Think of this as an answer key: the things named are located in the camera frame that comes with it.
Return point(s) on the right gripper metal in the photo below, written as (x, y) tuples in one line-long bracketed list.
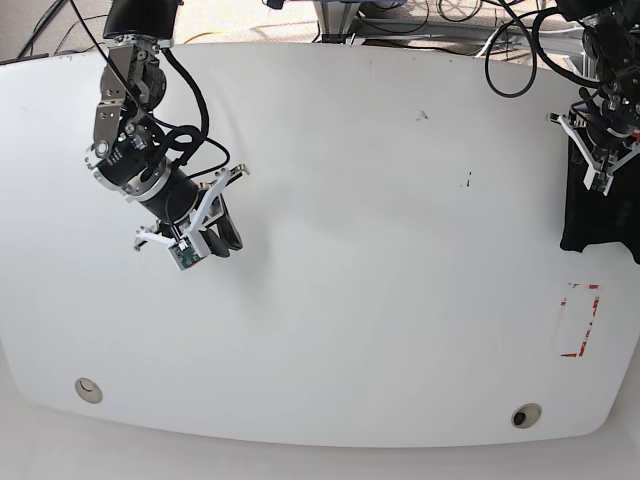
[(140, 156)]

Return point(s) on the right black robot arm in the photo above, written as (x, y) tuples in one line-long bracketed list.
[(155, 20)]

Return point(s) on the red tape rectangle marking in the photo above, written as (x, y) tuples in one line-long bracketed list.
[(577, 314)]

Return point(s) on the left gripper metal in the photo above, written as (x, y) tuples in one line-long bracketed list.
[(613, 43)]

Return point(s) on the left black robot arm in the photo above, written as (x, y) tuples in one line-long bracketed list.
[(578, 11)]

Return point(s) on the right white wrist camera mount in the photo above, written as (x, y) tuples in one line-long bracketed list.
[(188, 247)]

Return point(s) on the right table grommet hole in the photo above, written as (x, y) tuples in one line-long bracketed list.
[(526, 416)]

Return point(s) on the left table grommet hole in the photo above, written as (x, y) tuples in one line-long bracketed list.
[(88, 391)]

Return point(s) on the aluminium frame stand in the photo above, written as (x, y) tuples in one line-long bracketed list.
[(335, 19)]

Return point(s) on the black t-shirt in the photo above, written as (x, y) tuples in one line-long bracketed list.
[(592, 218)]

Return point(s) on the table grommet hole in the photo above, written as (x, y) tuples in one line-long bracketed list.
[(526, 416), (88, 391)]

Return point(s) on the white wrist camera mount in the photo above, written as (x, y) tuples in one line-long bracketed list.
[(188, 247), (590, 160)]

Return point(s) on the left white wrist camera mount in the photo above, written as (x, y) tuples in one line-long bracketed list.
[(590, 160)]

